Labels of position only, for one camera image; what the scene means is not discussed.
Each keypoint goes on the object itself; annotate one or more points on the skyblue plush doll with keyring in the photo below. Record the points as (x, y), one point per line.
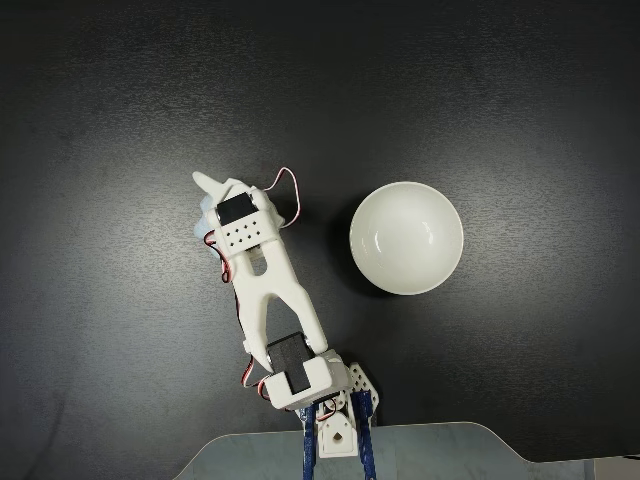
(206, 227)

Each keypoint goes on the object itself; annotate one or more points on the white bowl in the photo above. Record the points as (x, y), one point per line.
(406, 239)

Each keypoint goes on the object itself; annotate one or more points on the blue table clamp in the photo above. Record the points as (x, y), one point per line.
(307, 445)
(366, 430)

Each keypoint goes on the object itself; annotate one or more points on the grey cloth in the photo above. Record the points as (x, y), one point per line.
(450, 452)

